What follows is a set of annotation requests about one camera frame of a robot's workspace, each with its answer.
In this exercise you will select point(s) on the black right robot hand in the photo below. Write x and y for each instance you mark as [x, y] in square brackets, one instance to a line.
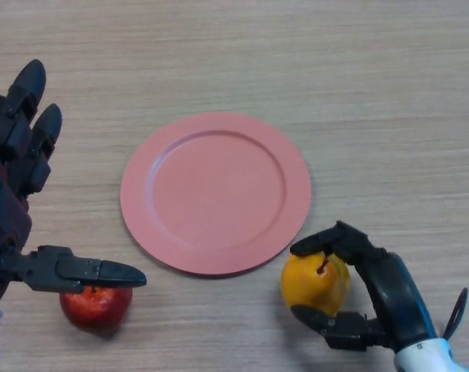
[401, 302]

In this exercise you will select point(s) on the yellow pear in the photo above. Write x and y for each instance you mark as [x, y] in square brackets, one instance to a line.
[311, 283]

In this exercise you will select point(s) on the pink round plate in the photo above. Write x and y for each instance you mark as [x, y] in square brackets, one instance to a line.
[216, 193]

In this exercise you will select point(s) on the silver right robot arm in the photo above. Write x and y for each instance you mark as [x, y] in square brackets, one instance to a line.
[424, 354]

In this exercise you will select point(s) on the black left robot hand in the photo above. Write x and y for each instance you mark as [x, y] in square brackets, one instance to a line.
[9, 217]

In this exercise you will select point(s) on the red apple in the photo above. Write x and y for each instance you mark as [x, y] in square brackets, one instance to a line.
[94, 310]

